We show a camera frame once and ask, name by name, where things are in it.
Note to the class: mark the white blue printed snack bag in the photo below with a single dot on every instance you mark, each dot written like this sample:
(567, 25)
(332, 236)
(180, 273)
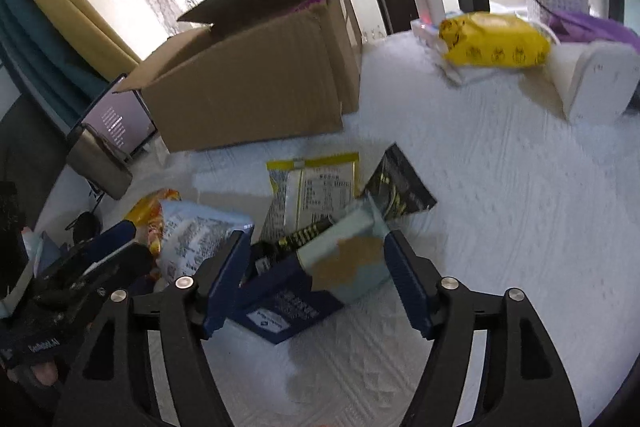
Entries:
(192, 233)

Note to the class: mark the white tissue roll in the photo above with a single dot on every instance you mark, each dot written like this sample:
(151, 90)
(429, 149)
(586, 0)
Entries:
(595, 81)

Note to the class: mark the yellow clear snack bag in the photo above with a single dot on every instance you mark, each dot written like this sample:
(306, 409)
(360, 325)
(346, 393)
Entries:
(306, 190)

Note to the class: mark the left hand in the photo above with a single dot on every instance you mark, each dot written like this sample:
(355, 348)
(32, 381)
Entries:
(39, 376)

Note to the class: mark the yellow wet wipes pack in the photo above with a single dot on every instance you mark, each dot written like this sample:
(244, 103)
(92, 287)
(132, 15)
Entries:
(484, 39)

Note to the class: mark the yellow curtain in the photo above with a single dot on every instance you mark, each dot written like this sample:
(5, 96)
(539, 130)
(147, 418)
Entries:
(82, 26)

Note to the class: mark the dark blue snack bag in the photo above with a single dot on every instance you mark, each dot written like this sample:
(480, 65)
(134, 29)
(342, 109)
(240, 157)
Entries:
(276, 300)

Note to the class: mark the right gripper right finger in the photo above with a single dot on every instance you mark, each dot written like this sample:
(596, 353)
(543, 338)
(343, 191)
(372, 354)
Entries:
(522, 378)

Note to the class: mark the brown cardboard box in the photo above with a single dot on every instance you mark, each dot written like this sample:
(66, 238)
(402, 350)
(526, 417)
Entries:
(251, 71)

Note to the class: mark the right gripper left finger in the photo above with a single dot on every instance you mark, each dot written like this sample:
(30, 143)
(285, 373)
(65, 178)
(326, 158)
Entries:
(110, 382)

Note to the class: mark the orange snack bag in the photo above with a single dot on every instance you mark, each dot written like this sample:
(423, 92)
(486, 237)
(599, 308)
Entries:
(147, 216)

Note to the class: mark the purple cloth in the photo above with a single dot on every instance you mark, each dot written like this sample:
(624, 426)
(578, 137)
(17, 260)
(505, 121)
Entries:
(584, 28)

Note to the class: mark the black yellow snack bag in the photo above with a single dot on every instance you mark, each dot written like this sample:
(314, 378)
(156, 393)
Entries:
(395, 187)

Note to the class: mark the teal curtain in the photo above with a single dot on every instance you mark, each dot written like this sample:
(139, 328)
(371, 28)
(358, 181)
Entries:
(65, 83)

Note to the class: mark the white charger plug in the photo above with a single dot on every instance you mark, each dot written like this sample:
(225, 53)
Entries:
(431, 12)

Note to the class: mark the light blue cracker snack bag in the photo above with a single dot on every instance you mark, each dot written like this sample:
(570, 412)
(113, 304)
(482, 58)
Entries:
(347, 260)

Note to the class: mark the tablet with dark screen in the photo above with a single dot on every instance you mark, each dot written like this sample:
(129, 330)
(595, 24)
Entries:
(121, 118)

